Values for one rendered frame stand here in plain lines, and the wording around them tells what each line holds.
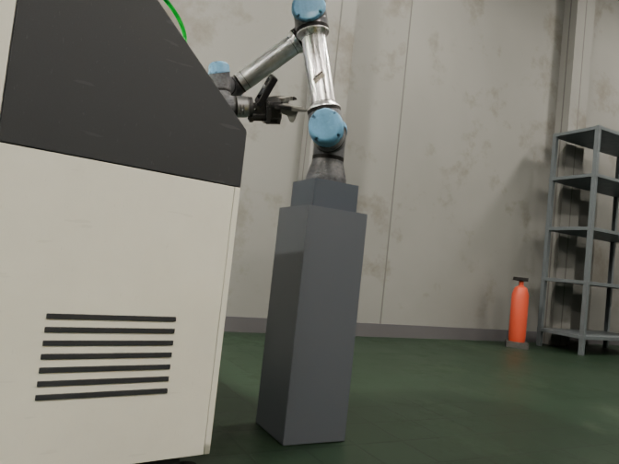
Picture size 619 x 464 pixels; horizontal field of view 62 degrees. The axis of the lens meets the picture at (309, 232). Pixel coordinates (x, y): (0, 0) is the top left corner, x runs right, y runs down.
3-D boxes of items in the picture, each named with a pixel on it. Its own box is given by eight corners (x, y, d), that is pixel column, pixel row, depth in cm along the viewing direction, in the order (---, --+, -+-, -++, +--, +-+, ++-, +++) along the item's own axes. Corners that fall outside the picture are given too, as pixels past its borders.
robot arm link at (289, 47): (319, 16, 200) (216, 90, 203) (316, 1, 190) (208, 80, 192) (336, 39, 199) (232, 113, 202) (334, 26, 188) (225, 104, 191)
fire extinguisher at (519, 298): (514, 344, 526) (519, 277, 529) (539, 350, 499) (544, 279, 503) (493, 343, 512) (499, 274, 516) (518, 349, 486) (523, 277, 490)
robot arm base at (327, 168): (332, 188, 201) (335, 163, 201) (353, 185, 187) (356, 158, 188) (297, 181, 194) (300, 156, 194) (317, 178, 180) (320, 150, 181)
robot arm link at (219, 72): (214, 72, 192) (216, 101, 191) (204, 60, 181) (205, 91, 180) (234, 70, 191) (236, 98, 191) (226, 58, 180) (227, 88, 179)
